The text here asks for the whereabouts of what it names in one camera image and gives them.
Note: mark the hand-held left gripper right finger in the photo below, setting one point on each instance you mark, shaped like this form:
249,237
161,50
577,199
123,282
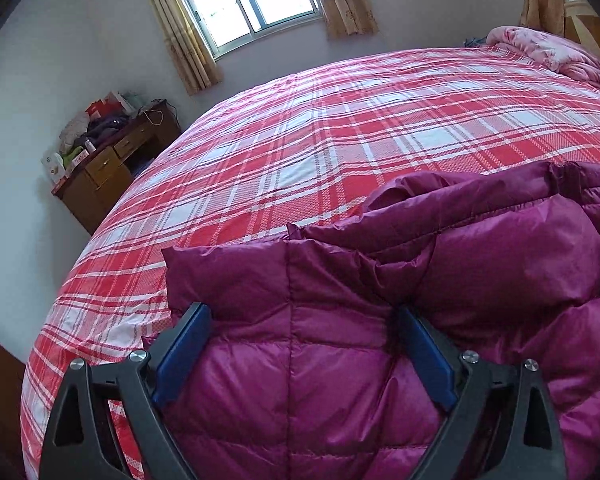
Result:
427,360

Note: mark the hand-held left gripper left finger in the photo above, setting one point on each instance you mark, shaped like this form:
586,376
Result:
180,355

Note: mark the purple down jacket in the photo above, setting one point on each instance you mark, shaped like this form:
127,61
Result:
330,285

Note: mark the dark clothes pile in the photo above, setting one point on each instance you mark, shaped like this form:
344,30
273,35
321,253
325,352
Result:
107,127

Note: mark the brown wooden furniture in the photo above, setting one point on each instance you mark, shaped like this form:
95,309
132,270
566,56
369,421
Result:
0,410

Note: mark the brown wooden desk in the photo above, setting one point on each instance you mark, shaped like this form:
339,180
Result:
105,180

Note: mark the green cloth item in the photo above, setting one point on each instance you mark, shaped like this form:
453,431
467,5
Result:
72,156

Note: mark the white printed box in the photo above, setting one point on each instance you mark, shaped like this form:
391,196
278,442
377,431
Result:
53,167

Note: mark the pale plastic bag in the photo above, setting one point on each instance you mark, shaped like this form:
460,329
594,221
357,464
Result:
74,130

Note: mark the bed with red plaid sheet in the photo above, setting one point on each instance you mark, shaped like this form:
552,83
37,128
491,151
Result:
330,125

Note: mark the red gift bag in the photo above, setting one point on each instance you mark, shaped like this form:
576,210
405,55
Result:
102,106

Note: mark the small teal cloth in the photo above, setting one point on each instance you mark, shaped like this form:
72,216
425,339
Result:
472,40

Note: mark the pink floral quilt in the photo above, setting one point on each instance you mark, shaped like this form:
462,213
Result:
550,50

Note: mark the sliding glass window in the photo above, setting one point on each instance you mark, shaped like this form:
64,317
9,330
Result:
245,0

